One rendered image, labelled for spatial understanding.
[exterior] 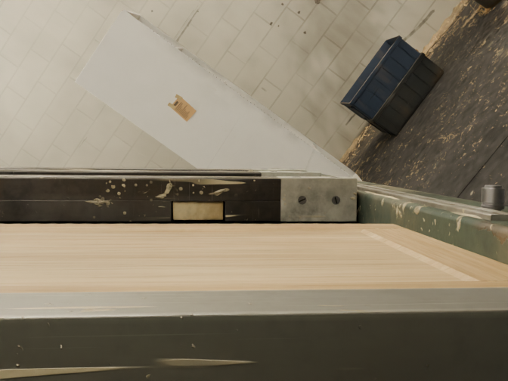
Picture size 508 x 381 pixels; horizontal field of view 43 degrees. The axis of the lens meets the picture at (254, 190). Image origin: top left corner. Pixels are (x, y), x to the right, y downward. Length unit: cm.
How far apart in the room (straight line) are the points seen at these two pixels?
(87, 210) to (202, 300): 71
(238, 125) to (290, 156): 41
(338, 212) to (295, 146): 334
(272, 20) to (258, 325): 546
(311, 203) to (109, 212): 32
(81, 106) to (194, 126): 181
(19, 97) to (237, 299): 583
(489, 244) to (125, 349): 41
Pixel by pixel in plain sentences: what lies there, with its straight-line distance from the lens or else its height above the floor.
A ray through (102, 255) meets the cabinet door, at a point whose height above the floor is 118.
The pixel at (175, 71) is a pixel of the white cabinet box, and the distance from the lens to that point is 436.
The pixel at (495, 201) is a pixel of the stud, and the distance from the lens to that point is 75.
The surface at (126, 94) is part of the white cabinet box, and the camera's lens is 442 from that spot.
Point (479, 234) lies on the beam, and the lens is 65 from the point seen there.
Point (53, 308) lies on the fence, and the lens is 32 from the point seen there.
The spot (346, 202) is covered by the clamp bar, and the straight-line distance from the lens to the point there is 104.
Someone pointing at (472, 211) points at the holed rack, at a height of 90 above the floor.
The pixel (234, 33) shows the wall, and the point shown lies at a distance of 573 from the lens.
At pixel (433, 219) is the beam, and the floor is 90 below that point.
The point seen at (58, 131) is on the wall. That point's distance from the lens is 604.
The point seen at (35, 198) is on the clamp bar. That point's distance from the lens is 104.
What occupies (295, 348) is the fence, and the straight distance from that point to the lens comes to 31.
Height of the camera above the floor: 117
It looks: 7 degrees down
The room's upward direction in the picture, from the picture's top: 55 degrees counter-clockwise
